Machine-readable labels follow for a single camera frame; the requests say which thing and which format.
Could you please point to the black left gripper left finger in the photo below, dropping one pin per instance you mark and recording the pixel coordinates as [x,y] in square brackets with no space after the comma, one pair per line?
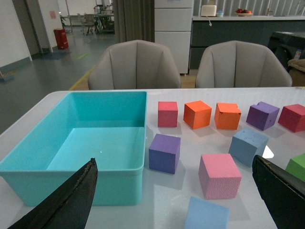
[67,207]

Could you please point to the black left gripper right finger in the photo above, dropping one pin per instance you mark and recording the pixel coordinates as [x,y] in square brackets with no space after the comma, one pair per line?
[282,193]

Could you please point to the greyish blue foam cube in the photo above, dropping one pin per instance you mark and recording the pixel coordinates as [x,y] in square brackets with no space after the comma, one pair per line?
[247,143]

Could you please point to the light blue foam cube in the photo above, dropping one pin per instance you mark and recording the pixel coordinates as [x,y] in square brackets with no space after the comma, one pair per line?
[203,214]

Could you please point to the green foam cube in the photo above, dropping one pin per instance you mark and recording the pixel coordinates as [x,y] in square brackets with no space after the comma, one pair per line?
[296,166]

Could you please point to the pink foam cube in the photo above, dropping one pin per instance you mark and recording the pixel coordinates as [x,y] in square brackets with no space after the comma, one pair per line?
[219,176]

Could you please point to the dark red foam cube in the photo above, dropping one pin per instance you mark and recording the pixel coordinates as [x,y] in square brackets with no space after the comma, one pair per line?
[292,117]

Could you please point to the notched purple foam cube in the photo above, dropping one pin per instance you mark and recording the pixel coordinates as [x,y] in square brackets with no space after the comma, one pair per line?
[262,115]

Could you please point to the teal plastic bin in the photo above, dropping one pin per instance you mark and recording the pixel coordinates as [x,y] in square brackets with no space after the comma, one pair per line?
[107,126]

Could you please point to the chipped orange foam cube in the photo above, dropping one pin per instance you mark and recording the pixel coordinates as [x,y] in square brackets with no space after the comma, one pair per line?
[227,116]

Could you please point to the brown sofa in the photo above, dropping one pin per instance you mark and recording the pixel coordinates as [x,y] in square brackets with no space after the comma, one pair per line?
[297,72]

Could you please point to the magenta foam cube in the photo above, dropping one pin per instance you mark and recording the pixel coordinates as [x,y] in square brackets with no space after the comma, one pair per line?
[167,114]

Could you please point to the right grey chair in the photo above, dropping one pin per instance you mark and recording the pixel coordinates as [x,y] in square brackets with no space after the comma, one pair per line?
[241,65]

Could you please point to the grey chair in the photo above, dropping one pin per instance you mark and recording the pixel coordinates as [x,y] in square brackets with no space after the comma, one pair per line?
[241,65]
[135,65]

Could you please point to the left grey chair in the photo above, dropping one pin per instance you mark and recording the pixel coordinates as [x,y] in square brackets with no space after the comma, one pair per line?
[135,65]

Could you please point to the dark grey counter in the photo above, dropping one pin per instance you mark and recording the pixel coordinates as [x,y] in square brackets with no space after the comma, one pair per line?
[254,29]

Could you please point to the fruit plate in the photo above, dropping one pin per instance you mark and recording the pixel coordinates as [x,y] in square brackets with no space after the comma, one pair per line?
[243,12]

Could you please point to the small teal bowl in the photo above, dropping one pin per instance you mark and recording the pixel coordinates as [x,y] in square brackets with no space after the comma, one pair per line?
[220,13]

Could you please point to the grey curtain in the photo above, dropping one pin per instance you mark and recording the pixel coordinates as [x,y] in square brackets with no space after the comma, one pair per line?
[133,20]

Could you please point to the cream toaster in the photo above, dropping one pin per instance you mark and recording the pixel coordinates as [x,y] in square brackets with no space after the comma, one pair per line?
[208,10]

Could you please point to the white drawer cabinet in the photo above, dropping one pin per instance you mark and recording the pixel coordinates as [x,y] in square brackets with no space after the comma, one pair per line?
[172,28]

